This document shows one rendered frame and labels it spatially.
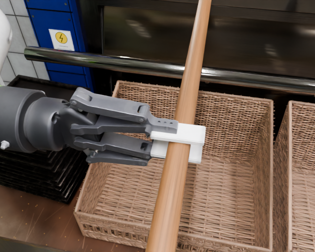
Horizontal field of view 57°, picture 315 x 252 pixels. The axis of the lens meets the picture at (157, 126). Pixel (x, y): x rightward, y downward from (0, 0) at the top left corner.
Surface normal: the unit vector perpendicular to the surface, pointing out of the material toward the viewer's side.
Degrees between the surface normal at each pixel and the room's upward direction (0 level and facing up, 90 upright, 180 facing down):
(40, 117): 32
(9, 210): 0
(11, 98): 4
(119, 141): 9
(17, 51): 90
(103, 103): 6
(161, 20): 70
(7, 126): 56
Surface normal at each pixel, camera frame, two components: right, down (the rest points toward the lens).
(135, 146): 0.15, -0.67
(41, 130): -0.15, 0.25
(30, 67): -0.20, 0.70
